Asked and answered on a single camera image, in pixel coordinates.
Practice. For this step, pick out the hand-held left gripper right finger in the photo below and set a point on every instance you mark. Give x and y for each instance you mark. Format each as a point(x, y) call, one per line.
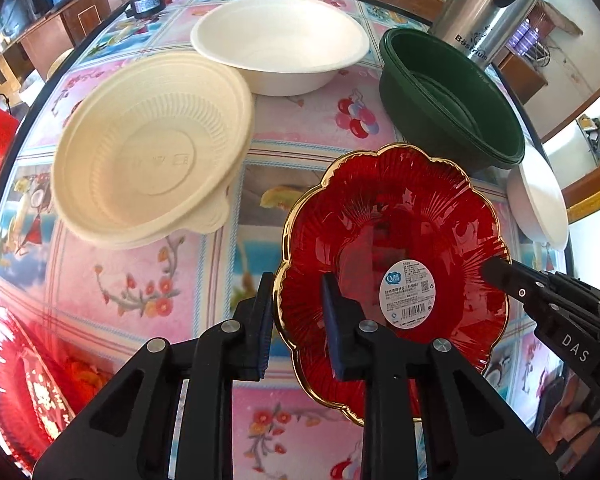
point(332, 332)

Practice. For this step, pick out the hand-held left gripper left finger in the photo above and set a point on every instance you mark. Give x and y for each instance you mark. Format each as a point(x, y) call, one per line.
point(266, 332)

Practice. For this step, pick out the stainless steel thermos jug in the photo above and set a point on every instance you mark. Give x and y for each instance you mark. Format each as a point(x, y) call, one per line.
point(475, 15)

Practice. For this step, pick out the beige ribbed plastic bowl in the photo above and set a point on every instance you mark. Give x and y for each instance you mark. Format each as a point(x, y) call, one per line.
point(150, 160)

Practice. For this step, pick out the purple spray can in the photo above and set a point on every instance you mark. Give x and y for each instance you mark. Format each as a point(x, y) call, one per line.
point(532, 35)
point(519, 37)

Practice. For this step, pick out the wooden side cabinet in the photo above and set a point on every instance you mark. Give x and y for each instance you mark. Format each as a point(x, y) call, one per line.
point(520, 75)

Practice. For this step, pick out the dark bag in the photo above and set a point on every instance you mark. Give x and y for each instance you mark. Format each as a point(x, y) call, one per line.
point(597, 137)

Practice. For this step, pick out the large white paper bowl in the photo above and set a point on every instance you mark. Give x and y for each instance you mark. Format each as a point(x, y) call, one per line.
point(280, 35)

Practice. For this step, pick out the dark green plastic bowl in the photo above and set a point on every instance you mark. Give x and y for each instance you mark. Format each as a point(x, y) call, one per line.
point(430, 105)

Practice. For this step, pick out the red glass plate gold rim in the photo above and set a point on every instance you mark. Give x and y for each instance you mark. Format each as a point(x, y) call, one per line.
point(405, 220)

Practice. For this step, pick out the printed fruit tablecloth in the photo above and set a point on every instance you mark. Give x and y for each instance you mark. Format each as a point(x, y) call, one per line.
point(130, 285)

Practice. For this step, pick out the round pale stool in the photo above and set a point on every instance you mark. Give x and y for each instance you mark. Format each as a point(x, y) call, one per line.
point(61, 62)

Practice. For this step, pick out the red patterned plate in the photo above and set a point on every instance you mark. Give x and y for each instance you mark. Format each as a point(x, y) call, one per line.
point(25, 375)

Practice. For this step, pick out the low wooden cabinet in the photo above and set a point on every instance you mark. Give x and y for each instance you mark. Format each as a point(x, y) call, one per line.
point(45, 40)

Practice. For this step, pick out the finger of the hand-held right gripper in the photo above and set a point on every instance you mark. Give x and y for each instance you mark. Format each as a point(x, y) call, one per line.
point(505, 276)

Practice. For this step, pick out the small black motor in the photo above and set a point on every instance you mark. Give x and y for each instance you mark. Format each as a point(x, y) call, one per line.
point(145, 2)

